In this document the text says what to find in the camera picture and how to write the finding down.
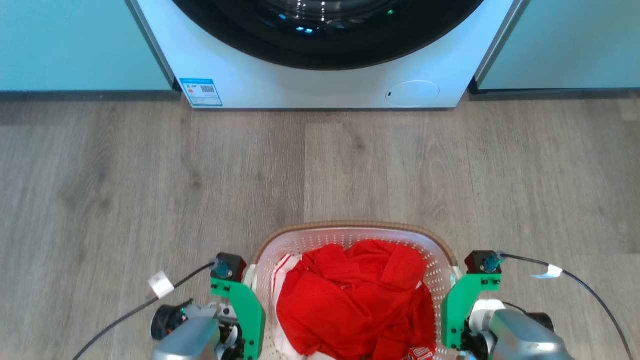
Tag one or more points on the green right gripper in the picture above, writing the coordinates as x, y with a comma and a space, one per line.
457, 310

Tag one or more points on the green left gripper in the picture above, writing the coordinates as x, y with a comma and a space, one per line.
247, 307

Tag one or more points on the white laundry basket brown rim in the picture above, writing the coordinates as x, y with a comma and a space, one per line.
310, 241

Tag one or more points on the red garment with white print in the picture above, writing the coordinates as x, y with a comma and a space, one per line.
419, 353

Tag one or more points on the red mesh garment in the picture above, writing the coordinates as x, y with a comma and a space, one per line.
350, 300

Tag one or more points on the blue energy label sticker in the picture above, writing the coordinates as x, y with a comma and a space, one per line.
201, 92

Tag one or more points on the round white filter cover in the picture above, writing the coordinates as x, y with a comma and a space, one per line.
412, 93

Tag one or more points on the white front-load washing machine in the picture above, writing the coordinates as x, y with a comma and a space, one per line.
260, 85

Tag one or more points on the black round washer door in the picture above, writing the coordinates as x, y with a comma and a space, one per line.
325, 45

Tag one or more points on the teal cabinet panel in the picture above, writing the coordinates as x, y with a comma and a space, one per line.
570, 45
75, 45

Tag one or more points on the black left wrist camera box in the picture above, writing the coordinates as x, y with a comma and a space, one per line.
231, 266

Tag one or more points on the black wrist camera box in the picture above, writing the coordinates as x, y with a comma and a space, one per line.
483, 262
231, 266

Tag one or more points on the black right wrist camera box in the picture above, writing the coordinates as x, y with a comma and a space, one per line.
483, 262

